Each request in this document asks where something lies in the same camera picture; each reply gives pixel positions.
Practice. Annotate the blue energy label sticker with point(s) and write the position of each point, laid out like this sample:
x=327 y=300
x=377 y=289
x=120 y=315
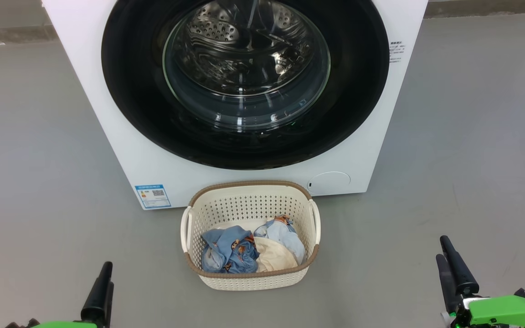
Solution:
x=153 y=197

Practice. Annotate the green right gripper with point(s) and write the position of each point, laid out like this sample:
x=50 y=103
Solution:
x=504 y=312

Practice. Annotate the steel washing machine drum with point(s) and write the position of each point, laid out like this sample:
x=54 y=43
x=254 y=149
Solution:
x=212 y=27

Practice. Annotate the cream perforated laundry basket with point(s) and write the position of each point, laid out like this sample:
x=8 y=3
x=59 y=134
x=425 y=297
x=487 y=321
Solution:
x=249 y=205

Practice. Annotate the black round glass washer door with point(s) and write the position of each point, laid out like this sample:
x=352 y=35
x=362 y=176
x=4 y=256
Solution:
x=130 y=91

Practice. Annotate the light blue and cream garment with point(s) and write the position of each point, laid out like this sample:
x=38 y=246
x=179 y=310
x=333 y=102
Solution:
x=280 y=250

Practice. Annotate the small printed text sticker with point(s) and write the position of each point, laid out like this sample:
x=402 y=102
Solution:
x=396 y=51

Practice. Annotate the blue patterned garment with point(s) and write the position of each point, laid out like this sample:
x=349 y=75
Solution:
x=228 y=248

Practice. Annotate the round white filter cover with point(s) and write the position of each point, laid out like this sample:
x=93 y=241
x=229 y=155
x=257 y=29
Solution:
x=331 y=182

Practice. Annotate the white front-load washing machine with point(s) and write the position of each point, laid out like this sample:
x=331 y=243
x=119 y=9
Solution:
x=107 y=159

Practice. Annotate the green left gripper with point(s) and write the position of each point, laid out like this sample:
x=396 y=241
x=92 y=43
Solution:
x=62 y=325

